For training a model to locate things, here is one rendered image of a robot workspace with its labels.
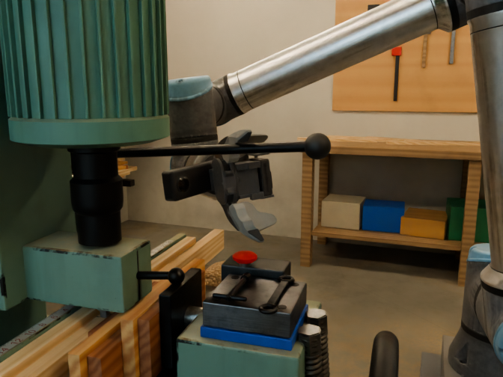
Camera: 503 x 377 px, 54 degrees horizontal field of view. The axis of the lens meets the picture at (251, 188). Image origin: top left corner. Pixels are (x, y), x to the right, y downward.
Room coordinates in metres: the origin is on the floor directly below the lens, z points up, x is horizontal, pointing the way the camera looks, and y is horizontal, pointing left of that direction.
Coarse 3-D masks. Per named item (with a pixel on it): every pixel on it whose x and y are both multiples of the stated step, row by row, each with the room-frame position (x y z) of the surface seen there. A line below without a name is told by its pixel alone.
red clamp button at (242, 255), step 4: (236, 252) 0.57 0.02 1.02; (240, 252) 0.57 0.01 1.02; (244, 252) 0.57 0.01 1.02; (248, 252) 0.57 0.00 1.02; (252, 252) 0.57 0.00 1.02; (236, 256) 0.56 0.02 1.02; (240, 256) 0.56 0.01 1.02; (244, 256) 0.56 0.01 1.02; (248, 256) 0.56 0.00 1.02; (252, 256) 0.56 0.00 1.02; (256, 256) 0.56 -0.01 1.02; (236, 260) 0.56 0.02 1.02; (240, 260) 0.55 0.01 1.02; (244, 260) 0.55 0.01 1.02; (248, 260) 0.55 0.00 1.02; (252, 260) 0.56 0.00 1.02
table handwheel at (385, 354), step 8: (376, 336) 0.52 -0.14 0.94; (384, 336) 0.50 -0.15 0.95; (392, 336) 0.51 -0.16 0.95; (376, 344) 0.48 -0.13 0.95; (384, 344) 0.48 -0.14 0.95; (392, 344) 0.48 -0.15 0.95; (376, 352) 0.47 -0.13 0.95; (384, 352) 0.46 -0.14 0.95; (392, 352) 0.46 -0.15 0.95; (376, 360) 0.45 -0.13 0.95; (384, 360) 0.45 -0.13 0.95; (392, 360) 0.45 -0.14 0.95; (376, 368) 0.44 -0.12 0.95; (384, 368) 0.44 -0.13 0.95; (392, 368) 0.44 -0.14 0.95; (376, 376) 0.43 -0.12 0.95; (384, 376) 0.43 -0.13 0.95; (392, 376) 0.43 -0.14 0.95
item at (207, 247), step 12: (204, 240) 0.88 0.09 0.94; (216, 240) 0.92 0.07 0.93; (192, 252) 0.82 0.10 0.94; (204, 252) 0.86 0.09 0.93; (216, 252) 0.92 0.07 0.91; (168, 264) 0.76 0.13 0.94; (180, 264) 0.76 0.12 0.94; (72, 336) 0.52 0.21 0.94; (84, 336) 0.52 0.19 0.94; (60, 348) 0.50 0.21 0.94; (72, 348) 0.50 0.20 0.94; (48, 360) 0.47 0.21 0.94; (60, 360) 0.48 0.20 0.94; (24, 372) 0.45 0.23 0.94; (36, 372) 0.45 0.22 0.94; (48, 372) 0.46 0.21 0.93; (60, 372) 0.47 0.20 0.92
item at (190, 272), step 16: (192, 272) 0.58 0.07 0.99; (176, 288) 0.53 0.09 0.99; (192, 288) 0.57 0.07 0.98; (160, 304) 0.51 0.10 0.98; (176, 304) 0.52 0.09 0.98; (192, 304) 0.57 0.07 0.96; (160, 320) 0.51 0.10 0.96; (176, 320) 0.52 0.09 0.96; (192, 320) 0.54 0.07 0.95; (160, 336) 0.51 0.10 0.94; (176, 336) 0.52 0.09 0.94; (176, 352) 0.52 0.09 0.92
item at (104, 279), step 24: (48, 240) 0.59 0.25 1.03; (72, 240) 0.59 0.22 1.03; (144, 240) 0.59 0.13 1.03; (24, 264) 0.57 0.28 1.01; (48, 264) 0.55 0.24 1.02; (72, 264) 0.54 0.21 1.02; (96, 264) 0.54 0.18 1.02; (120, 264) 0.53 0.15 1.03; (144, 264) 0.57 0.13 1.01; (48, 288) 0.56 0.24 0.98; (72, 288) 0.55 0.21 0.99; (96, 288) 0.54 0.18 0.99; (120, 288) 0.53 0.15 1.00; (144, 288) 0.57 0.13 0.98; (120, 312) 0.53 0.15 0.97
